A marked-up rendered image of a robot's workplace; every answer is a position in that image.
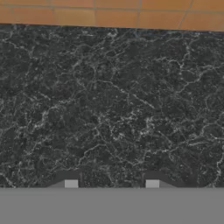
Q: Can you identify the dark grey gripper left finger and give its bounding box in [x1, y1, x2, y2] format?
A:
[42, 168, 84, 189]

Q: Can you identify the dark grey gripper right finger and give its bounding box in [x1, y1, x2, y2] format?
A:
[141, 168, 182, 189]

